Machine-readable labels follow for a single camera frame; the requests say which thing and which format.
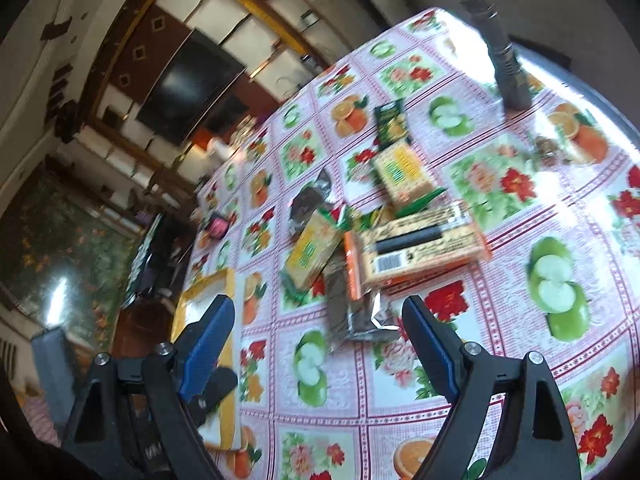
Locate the dark green snack packet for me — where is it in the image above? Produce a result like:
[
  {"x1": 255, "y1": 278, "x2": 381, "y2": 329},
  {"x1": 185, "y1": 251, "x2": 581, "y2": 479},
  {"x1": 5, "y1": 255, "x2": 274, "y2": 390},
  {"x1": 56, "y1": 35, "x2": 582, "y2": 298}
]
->
[{"x1": 374, "y1": 99, "x2": 411, "y2": 151}]

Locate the dark foil snack bag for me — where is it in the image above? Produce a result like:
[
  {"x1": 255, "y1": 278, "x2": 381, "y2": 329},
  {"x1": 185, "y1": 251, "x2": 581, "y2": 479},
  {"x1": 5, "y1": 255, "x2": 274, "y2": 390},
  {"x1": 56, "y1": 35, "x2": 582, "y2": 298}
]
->
[{"x1": 288, "y1": 169, "x2": 332, "y2": 238}]

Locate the silver foil snack bag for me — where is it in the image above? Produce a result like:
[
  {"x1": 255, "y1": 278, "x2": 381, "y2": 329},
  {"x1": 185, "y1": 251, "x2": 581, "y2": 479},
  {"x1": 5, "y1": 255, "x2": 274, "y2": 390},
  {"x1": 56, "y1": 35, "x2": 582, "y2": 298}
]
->
[{"x1": 322, "y1": 248, "x2": 400, "y2": 351}]

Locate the clear nut candy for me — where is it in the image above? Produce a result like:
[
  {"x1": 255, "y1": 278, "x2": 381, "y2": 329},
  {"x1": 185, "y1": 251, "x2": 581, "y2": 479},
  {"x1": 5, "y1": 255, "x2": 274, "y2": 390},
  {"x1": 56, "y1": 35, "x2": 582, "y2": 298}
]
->
[{"x1": 528, "y1": 133, "x2": 564, "y2": 171}]

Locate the yellow green cracker pack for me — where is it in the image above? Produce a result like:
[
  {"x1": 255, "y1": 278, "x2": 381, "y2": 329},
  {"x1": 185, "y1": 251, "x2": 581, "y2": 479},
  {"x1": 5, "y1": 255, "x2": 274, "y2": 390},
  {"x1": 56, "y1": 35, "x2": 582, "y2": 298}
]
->
[{"x1": 372, "y1": 140, "x2": 445, "y2": 217}]

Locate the grey metal flashlight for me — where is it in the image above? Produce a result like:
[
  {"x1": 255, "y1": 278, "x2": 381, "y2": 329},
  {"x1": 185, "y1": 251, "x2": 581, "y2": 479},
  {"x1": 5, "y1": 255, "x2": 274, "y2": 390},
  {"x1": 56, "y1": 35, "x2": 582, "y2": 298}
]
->
[{"x1": 457, "y1": 0, "x2": 533, "y2": 112}]

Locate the black piano table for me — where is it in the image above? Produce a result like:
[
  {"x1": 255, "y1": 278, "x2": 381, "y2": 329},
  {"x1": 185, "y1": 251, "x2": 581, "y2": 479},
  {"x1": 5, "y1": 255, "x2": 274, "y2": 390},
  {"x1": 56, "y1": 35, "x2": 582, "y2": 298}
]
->
[{"x1": 122, "y1": 212, "x2": 195, "y2": 310}]

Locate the large orange cracker pack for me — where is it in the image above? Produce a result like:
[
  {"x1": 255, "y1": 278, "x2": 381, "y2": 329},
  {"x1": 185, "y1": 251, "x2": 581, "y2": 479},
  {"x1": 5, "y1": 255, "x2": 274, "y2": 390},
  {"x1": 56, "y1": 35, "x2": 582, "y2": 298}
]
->
[{"x1": 344, "y1": 200, "x2": 491, "y2": 300}]

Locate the black television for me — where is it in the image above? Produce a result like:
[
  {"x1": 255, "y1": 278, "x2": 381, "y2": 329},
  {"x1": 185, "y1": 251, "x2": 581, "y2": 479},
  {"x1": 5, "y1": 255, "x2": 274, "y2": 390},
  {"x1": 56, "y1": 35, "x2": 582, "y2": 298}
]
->
[{"x1": 137, "y1": 28, "x2": 245, "y2": 145}]

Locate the floral fruit tablecloth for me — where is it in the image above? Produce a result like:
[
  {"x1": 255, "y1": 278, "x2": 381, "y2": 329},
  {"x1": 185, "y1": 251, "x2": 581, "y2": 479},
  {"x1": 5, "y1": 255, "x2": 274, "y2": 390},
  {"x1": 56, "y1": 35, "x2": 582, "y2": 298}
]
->
[{"x1": 181, "y1": 8, "x2": 639, "y2": 479}]

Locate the yellow rimmed white tray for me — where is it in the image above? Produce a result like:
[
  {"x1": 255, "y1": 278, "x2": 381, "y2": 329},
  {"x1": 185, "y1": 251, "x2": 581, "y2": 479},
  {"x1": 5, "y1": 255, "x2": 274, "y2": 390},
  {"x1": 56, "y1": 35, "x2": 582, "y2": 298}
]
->
[{"x1": 170, "y1": 268, "x2": 241, "y2": 452}]

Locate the flower landscape painting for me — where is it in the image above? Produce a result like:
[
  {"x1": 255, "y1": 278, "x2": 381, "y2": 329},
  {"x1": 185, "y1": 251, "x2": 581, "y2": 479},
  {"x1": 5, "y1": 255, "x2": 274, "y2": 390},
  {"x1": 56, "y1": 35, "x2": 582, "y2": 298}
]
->
[{"x1": 1, "y1": 169, "x2": 137, "y2": 351}]

